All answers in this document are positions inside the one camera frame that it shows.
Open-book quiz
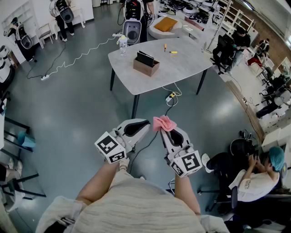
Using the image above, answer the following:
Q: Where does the black office chair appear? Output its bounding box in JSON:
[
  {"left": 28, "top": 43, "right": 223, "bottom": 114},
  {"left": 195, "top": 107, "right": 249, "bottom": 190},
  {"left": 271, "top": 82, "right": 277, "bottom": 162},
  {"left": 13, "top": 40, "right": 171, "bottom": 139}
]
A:
[
  {"left": 197, "top": 170, "right": 239, "bottom": 214},
  {"left": 210, "top": 35, "right": 237, "bottom": 75}
]

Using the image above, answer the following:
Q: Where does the long wooden plank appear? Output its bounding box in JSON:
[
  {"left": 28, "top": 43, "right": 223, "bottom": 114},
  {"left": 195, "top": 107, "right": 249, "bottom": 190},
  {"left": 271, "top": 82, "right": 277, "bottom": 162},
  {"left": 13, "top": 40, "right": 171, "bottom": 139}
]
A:
[{"left": 225, "top": 81, "right": 266, "bottom": 143}]

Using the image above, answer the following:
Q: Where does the white storage box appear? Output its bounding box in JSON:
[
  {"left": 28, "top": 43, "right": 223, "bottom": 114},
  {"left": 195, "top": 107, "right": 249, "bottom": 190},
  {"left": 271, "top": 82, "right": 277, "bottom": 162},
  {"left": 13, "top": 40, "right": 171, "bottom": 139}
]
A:
[{"left": 261, "top": 124, "right": 291, "bottom": 153}]

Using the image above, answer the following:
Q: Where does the person's grey striped shirt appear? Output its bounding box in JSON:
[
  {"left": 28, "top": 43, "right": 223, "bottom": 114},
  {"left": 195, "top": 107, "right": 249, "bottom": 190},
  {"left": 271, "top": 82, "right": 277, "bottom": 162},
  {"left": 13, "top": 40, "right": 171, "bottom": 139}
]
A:
[{"left": 35, "top": 169, "right": 230, "bottom": 233}]

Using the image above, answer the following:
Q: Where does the row of round robot vacuums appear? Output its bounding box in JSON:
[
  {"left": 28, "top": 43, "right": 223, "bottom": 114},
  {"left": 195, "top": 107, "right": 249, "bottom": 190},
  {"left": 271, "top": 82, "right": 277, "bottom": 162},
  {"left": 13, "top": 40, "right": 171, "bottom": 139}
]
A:
[{"left": 159, "top": 0, "right": 219, "bottom": 25}]

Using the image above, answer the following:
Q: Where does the brown wooden box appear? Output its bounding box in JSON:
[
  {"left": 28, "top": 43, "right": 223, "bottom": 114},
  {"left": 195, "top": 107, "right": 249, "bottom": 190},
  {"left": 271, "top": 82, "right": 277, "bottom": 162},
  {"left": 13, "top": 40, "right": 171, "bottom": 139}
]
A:
[{"left": 133, "top": 56, "right": 161, "bottom": 77}]

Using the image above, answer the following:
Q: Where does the black round bin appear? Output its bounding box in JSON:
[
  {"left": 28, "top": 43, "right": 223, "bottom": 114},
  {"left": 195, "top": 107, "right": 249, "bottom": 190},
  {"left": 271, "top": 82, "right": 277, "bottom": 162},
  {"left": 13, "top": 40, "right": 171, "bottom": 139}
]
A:
[{"left": 230, "top": 129, "right": 259, "bottom": 160}]

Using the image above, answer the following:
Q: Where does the pink cloth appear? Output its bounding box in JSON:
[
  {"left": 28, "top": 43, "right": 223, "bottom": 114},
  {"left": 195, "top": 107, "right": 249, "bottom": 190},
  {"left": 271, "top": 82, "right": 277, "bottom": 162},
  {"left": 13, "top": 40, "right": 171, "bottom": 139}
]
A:
[{"left": 152, "top": 115, "right": 177, "bottom": 132}]

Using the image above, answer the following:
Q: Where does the white chair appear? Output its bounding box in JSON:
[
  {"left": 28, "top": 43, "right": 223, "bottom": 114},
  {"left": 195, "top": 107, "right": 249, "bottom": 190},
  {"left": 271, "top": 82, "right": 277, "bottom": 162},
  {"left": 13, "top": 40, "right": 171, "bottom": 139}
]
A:
[{"left": 36, "top": 22, "right": 54, "bottom": 49}]

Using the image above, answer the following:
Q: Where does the white grey backpack pod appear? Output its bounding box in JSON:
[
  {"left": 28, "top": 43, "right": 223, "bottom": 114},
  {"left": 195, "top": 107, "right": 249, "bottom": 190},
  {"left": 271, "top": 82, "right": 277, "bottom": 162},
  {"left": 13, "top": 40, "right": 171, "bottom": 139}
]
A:
[
  {"left": 122, "top": 0, "right": 142, "bottom": 45},
  {"left": 55, "top": 0, "right": 75, "bottom": 23},
  {"left": 18, "top": 24, "right": 34, "bottom": 50}
]

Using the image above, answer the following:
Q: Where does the black metal frame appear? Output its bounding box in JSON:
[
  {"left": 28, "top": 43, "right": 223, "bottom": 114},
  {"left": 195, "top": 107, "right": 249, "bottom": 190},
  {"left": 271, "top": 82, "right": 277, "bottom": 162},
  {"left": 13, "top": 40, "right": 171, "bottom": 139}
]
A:
[{"left": 0, "top": 117, "right": 46, "bottom": 198}]

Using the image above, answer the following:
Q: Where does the white shelving unit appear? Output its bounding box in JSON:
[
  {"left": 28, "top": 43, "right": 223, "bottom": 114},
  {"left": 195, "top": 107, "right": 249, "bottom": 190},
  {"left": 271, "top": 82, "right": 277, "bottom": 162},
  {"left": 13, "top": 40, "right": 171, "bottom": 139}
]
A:
[{"left": 212, "top": 0, "right": 255, "bottom": 54}]

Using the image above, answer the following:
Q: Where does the clear bottle with yellow cap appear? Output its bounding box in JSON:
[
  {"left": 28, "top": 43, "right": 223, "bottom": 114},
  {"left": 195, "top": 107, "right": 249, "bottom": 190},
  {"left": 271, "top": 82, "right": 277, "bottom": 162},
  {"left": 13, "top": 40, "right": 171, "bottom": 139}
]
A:
[{"left": 117, "top": 35, "right": 128, "bottom": 57}]

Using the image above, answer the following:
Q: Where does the person's left shoe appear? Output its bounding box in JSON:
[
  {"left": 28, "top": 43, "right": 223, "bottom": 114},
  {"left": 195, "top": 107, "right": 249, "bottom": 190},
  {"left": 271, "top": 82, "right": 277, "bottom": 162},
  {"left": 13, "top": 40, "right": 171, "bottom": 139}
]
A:
[{"left": 119, "top": 157, "right": 130, "bottom": 171}]

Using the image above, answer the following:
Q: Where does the black floor cable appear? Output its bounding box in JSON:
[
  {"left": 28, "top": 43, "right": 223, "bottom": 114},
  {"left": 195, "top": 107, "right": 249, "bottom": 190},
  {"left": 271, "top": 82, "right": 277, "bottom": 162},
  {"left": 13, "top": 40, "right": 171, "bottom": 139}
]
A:
[{"left": 129, "top": 97, "right": 179, "bottom": 174}]

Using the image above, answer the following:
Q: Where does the person's left forearm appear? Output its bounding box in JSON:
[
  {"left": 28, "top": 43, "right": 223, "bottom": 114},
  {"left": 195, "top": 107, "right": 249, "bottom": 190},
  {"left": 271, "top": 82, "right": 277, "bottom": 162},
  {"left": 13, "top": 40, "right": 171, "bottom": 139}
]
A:
[{"left": 76, "top": 159, "right": 120, "bottom": 207}]

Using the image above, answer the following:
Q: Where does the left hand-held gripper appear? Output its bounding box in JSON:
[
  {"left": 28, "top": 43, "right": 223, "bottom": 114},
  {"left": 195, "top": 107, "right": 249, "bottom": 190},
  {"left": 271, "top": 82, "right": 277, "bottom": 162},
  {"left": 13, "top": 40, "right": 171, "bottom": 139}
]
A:
[{"left": 94, "top": 118, "right": 151, "bottom": 164}]

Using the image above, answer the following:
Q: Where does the black shoulder strap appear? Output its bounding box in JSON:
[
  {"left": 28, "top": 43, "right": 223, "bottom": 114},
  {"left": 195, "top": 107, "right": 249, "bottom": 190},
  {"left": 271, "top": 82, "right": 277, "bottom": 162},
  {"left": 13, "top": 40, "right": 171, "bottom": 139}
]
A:
[{"left": 54, "top": 217, "right": 75, "bottom": 228}]

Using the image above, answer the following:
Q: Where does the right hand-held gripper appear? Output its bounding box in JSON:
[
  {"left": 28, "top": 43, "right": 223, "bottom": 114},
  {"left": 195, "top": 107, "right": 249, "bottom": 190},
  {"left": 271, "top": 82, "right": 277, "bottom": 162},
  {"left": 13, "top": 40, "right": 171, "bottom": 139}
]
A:
[{"left": 160, "top": 127, "right": 203, "bottom": 178}]

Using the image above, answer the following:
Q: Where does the person's right forearm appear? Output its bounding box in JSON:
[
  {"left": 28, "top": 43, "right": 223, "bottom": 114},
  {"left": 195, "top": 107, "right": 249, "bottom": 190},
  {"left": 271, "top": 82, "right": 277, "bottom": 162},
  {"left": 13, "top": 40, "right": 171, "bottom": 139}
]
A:
[{"left": 174, "top": 174, "right": 201, "bottom": 216}]

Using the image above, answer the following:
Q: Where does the teal bin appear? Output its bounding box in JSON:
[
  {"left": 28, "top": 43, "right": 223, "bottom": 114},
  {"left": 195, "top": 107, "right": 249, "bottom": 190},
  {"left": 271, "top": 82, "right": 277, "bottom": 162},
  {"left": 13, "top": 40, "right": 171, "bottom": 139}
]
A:
[{"left": 17, "top": 131, "right": 36, "bottom": 148}]

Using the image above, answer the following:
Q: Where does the thin black cable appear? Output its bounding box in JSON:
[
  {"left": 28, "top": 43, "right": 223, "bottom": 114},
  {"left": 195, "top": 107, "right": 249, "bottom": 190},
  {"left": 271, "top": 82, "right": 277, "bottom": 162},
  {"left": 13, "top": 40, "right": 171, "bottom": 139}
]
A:
[{"left": 26, "top": 42, "right": 66, "bottom": 80}]

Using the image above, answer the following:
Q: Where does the white zigzag cable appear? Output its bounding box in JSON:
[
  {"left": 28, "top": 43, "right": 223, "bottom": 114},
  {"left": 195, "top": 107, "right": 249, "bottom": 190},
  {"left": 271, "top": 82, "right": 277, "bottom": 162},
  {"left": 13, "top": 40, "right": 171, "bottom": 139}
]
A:
[{"left": 48, "top": 35, "right": 119, "bottom": 77}]

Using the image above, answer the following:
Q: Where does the round white sofa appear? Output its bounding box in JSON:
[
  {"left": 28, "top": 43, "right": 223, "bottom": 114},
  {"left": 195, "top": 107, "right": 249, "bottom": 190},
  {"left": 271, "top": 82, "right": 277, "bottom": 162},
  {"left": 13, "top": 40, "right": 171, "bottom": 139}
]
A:
[{"left": 147, "top": 16, "right": 185, "bottom": 40}]

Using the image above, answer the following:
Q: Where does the orange cushion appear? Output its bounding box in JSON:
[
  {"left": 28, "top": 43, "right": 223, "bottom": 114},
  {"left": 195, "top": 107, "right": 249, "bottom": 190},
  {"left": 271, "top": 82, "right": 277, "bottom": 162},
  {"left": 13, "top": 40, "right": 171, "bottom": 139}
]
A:
[{"left": 154, "top": 17, "right": 178, "bottom": 32}]

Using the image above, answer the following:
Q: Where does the black tablet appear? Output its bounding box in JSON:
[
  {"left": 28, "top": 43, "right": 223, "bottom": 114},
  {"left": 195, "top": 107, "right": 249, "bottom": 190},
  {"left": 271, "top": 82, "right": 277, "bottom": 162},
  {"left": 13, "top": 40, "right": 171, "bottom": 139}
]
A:
[{"left": 136, "top": 51, "right": 155, "bottom": 68}]

